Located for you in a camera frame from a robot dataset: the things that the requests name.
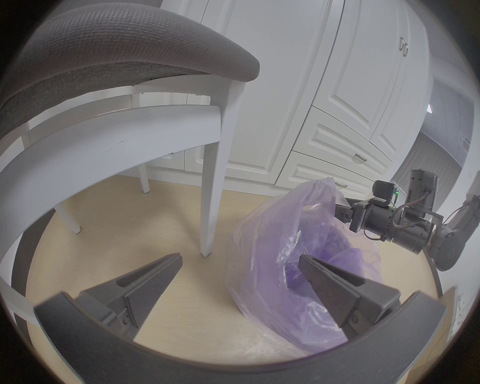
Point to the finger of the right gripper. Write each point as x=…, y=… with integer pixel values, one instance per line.
x=344, y=214
x=353, y=201

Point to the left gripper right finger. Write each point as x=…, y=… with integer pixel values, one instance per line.
x=345, y=300

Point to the white chair grey cushions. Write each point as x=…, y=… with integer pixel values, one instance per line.
x=112, y=142

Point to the white trash bin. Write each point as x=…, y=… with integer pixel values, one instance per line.
x=255, y=292

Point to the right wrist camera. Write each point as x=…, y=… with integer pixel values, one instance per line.
x=382, y=189

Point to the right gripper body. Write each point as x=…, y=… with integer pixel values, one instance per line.
x=377, y=221

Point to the purple plastic bag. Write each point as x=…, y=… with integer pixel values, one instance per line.
x=270, y=240

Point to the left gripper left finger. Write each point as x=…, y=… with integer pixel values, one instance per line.
x=142, y=292

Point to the white wardrobe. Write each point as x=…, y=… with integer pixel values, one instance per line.
x=356, y=75

